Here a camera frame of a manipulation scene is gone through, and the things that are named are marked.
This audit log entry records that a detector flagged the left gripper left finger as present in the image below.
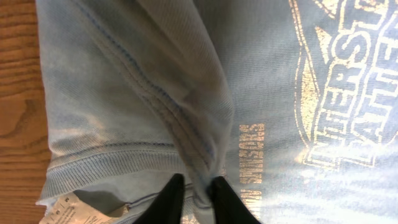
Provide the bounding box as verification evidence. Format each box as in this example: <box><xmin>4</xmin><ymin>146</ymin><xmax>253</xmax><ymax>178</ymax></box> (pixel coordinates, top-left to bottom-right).
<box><xmin>133</xmin><ymin>174</ymin><xmax>185</xmax><ymax>224</ymax></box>

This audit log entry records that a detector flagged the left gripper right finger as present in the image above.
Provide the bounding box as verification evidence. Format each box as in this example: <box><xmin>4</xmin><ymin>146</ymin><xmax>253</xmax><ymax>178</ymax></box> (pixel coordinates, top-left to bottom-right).
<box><xmin>207</xmin><ymin>176</ymin><xmax>260</xmax><ymax>224</ymax></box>

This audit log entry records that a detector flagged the light blue printed t-shirt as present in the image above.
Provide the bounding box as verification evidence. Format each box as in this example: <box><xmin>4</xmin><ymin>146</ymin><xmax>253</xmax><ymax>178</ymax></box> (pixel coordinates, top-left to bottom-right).
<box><xmin>36</xmin><ymin>0</ymin><xmax>397</xmax><ymax>223</ymax></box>

